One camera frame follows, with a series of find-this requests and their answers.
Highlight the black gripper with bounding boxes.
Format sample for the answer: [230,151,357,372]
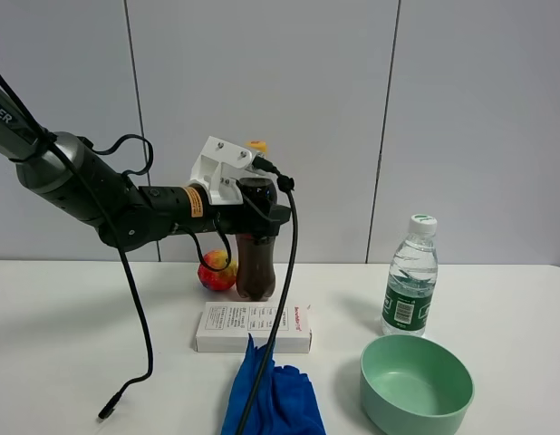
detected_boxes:
[139,178,292,237]

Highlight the cola bottle yellow cap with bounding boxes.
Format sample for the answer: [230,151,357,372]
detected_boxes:
[235,140,278,303]

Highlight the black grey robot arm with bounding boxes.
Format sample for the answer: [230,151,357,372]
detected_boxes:
[0,89,291,251]

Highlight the red yellow dimpled ball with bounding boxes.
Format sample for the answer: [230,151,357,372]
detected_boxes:
[198,250,238,292]

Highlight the white cardboard box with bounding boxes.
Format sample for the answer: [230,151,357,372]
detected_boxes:
[194,302,313,353]

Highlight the water bottle green label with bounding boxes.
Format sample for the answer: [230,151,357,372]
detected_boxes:
[381,214,439,336]

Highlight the blue cloth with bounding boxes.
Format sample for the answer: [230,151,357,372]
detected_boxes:
[221,337,325,435]

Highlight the green plastic bowl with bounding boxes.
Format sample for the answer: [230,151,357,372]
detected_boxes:
[360,335,475,434]

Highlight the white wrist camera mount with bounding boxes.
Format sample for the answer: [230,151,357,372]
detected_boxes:
[188,136,266,206]

